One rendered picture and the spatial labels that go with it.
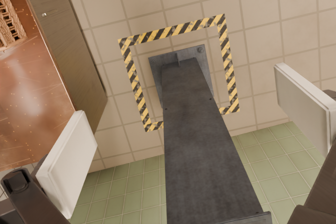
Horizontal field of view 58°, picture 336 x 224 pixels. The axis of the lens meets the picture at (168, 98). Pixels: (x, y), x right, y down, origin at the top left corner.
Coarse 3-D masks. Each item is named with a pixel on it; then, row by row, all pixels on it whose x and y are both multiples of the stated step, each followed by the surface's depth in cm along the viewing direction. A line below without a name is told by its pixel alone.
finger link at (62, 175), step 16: (80, 112) 20; (64, 128) 18; (80, 128) 19; (64, 144) 17; (80, 144) 19; (96, 144) 21; (48, 160) 15; (64, 160) 16; (80, 160) 18; (48, 176) 14; (64, 176) 16; (80, 176) 18; (48, 192) 15; (64, 192) 15; (64, 208) 15
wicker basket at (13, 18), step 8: (0, 0) 95; (8, 0) 99; (0, 8) 94; (8, 8) 99; (0, 16) 92; (8, 16) 98; (16, 16) 101; (0, 24) 91; (8, 24) 103; (16, 24) 100; (0, 32) 90; (8, 32) 94; (16, 32) 99; (24, 32) 104; (0, 40) 105; (8, 40) 93; (16, 40) 97; (0, 48) 91; (8, 48) 92
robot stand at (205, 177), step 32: (160, 32) 164; (224, 32) 165; (128, 64) 170; (160, 64) 170; (192, 64) 158; (224, 64) 172; (160, 96) 177; (192, 96) 120; (192, 128) 97; (224, 128) 93; (192, 160) 82; (224, 160) 78; (192, 192) 70; (224, 192) 68
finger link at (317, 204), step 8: (328, 152) 11; (328, 160) 11; (328, 168) 10; (320, 176) 10; (328, 176) 10; (320, 184) 10; (328, 184) 10; (312, 192) 10; (320, 192) 10; (328, 192) 9; (312, 200) 9; (320, 200) 9; (328, 200) 9; (296, 208) 9; (304, 208) 8; (312, 208) 9; (320, 208) 9; (328, 208) 9; (296, 216) 8; (304, 216) 8; (312, 216) 8; (320, 216) 8; (328, 216) 8
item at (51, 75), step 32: (32, 0) 107; (64, 0) 141; (32, 32) 105; (64, 32) 130; (0, 64) 109; (32, 64) 109; (64, 64) 120; (0, 96) 114; (32, 96) 114; (64, 96) 114; (96, 96) 149; (0, 128) 119; (32, 128) 119; (0, 160) 124; (32, 160) 125
